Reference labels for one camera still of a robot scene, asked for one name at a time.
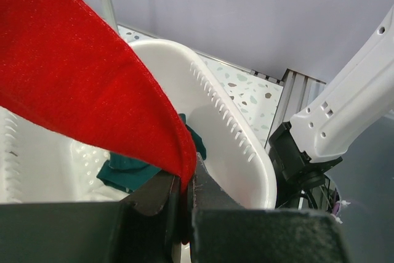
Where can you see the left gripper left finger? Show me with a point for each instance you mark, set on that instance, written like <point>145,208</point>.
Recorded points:
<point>141,227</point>

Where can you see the white plastic basin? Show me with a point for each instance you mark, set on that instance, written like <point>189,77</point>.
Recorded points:
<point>40,166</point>

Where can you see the aluminium frame rail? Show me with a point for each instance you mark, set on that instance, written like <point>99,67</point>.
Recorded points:
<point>282,98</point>

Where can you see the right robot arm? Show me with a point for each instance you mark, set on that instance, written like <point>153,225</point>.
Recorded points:
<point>314,139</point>

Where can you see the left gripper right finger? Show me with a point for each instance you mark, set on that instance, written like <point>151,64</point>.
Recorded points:
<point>221,230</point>

